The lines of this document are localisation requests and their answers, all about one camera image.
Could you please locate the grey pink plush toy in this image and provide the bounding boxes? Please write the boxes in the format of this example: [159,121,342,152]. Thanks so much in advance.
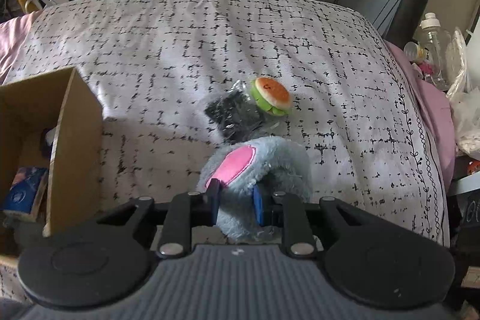
[196,136,313,243]

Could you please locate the plush hamburger toy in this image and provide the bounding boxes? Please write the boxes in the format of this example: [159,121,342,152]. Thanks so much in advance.
[250,77,291,117]

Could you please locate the black item in clear bag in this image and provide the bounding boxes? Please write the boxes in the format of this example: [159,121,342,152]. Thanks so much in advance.
[202,80,280,145]

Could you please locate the patterned white bed cover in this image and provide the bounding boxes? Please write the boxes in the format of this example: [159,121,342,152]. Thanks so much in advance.
[6,0,450,244]

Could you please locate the brown cardboard box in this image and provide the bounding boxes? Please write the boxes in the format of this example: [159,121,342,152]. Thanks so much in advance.
[0,67,104,261]

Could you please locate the blue packet in box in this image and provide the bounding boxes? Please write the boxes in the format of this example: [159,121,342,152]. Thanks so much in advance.
[1,166,49,223]

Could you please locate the pink bed sheet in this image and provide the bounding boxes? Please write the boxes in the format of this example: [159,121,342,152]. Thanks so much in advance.
[385,40,456,192]

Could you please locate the large clear bedside bottle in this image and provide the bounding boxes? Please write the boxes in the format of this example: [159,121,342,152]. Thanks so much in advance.
[418,12,451,92]

